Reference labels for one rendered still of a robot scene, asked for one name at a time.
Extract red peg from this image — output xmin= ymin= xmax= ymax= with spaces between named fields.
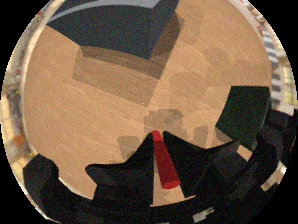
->
xmin=153 ymin=131 xmax=180 ymax=189

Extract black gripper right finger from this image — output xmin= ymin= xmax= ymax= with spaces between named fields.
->
xmin=162 ymin=131 xmax=241 ymax=198

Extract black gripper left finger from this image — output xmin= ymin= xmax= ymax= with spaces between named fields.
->
xmin=85 ymin=132 xmax=154 ymax=205

